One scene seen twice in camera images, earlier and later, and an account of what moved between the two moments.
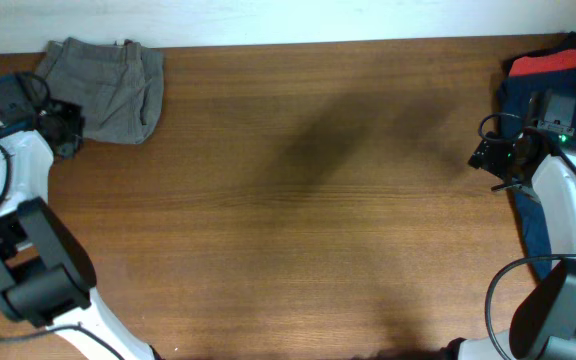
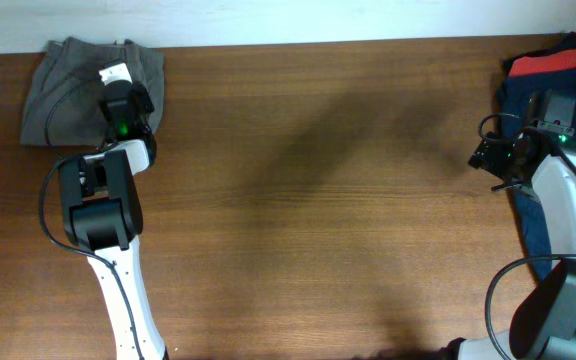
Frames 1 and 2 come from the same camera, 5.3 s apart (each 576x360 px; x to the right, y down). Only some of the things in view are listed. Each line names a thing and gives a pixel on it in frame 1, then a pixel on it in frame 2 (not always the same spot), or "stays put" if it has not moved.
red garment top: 558,60 stays put
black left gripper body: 68,123 → 145,102
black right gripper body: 499,161 stays put
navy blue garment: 518,98 stays put
